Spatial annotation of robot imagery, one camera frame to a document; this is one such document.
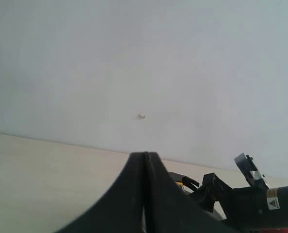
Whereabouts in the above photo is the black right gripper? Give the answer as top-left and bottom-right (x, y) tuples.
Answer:
(144, 152), (280, 233)

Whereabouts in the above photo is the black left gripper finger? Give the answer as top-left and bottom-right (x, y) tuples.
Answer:
(58, 152), (145, 233)

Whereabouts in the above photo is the black yellow claw hammer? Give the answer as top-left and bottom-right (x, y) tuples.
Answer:
(168, 172), (200, 194)

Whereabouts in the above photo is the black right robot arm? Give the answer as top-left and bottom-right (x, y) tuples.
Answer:
(142, 152), (288, 233)

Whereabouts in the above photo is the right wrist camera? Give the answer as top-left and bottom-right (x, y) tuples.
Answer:
(234, 153), (270, 189)

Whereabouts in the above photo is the small white wall plug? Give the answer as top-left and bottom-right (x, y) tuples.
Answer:
(136, 114), (146, 119)

